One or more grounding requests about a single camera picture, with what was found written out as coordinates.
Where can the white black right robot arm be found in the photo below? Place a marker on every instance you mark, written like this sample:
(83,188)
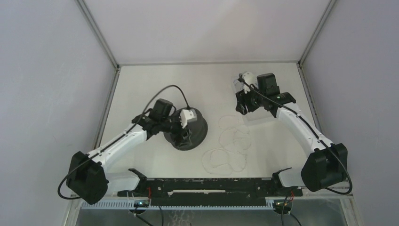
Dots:
(326,163)

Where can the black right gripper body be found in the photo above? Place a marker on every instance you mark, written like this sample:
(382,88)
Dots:
(253,100)

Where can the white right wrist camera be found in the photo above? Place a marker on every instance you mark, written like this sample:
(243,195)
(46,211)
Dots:
(248,79)

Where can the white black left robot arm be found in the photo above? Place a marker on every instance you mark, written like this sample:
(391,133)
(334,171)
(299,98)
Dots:
(89,177)

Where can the dark grey perforated spool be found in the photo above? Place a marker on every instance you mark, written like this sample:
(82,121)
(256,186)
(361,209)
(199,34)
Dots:
(191,136)

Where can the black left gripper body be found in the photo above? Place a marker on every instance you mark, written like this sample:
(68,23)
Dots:
(174,127)

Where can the clear plastic two-compartment tray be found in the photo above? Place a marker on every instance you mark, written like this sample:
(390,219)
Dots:
(252,115)

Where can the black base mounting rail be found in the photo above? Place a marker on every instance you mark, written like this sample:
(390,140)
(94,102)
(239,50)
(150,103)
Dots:
(208,192)

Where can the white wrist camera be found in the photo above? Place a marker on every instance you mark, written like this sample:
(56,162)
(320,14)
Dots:
(187,116)
(248,79)

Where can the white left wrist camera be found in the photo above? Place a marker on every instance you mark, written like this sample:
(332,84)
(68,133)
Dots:
(187,116)

